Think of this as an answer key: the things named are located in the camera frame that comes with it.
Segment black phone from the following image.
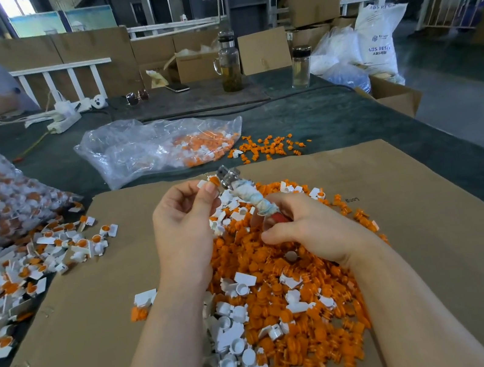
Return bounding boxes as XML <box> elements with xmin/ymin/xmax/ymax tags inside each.
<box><xmin>165</xmin><ymin>81</ymin><xmax>191</xmax><ymax>95</ymax></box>

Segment glass bottle with black lid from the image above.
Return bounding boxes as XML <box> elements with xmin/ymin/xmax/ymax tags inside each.
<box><xmin>286</xmin><ymin>44</ymin><xmax>318</xmax><ymax>90</ymax></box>

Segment white railing frame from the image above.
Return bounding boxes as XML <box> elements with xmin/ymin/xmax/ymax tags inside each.
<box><xmin>9</xmin><ymin>55</ymin><xmax>119</xmax><ymax>115</ymax></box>

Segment clear blue plastic bag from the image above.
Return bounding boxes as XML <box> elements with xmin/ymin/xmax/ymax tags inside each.
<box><xmin>303</xmin><ymin>24</ymin><xmax>374</xmax><ymax>102</ymax></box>

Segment person's left forearm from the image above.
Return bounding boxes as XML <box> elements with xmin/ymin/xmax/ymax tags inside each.
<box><xmin>85</xmin><ymin>274</ymin><xmax>228</xmax><ymax>367</ymax></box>

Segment orange white plastic piece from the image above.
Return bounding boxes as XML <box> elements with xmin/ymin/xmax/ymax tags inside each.
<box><xmin>98</xmin><ymin>222</ymin><xmax>121</xmax><ymax>242</ymax></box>
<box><xmin>196</xmin><ymin>176</ymin><xmax>217</xmax><ymax>193</ymax></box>

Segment small clear plastic bag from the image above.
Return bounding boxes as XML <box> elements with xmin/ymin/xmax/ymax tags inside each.
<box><xmin>71</xmin><ymin>100</ymin><xmax>252</xmax><ymax>196</ymax></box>

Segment person's left hand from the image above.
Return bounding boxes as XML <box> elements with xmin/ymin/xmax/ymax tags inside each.
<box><xmin>145</xmin><ymin>176</ymin><xmax>237</xmax><ymax>294</ymax></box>

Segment person's right hand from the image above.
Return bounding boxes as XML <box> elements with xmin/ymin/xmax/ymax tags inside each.
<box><xmin>253</xmin><ymin>176</ymin><xmax>388</xmax><ymax>281</ymax></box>

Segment silver red-handled pliers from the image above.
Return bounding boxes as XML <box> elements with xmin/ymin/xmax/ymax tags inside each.
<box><xmin>214</xmin><ymin>154</ymin><xmax>292</xmax><ymax>234</ymax></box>

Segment open brown cardboard box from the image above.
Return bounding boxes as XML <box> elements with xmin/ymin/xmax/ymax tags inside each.
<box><xmin>353</xmin><ymin>68</ymin><xmax>427</xmax><ymax>126</ymax></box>

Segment white power strip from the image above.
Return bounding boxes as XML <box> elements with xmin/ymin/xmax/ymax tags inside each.
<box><xmin>22</xmin><ymin>93</ymin><xmax>111</xmax><ymax>140</ymax></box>

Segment scatter of orange offcuts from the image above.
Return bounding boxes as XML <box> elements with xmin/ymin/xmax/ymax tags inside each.
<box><xmin>226</xmin><ymin>126</ymin><xmax>314</xmax><ymax>167</ymax></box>

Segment open cardboard box with paper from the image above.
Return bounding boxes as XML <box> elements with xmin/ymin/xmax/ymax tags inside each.
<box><xmin>159</xmin><ymin>40</ymin><xmax>229</xmax><ymax>88</ymax></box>

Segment row of upright cardboard sheets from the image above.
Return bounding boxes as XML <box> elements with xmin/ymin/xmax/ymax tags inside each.
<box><xmin>0</xmin><ymin>3</ymin><xmax>234</xmax><ymax>118</ymax></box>

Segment flat brown cardboard panel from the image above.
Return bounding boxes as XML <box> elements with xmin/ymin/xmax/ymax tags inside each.
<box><xmin>236</xmin><ymin>26</ymin><xmax>294</xmax><ymax>76</ymax></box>

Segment pile of orange and white parts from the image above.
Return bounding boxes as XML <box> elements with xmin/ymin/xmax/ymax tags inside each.
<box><xmin>111</xmin><ymin>159</ymin><xmax>409</xmax><ymax>367</ymax></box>

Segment pile of assembled white-orange parts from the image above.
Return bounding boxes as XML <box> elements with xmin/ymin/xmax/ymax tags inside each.
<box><xmin>0</xmin><ymin>197</ymin><xmax>144</xmax><ymax>367</ymax></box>

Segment glass tea jar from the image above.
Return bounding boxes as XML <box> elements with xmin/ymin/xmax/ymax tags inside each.
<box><xmin>208</xmin><ymin>30</ymin><xmax>247</xmax><ymax>95</ymax></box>

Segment white woven sack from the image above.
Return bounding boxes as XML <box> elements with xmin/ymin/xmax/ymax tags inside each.
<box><xmin>350</xmin><ymin>0</ymin><xmax>421</xmax><ymax>90</ymax></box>

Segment brown cardboard sheet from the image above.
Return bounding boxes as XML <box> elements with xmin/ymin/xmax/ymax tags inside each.
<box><xmin>223</xmin><ymin>122</ymin><xmax>484</xmax><ymax>367</ymax></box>
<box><xmin>0</xmin><ymin>170</ymin><xmax>263</xmax><ymax>367</ymax></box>

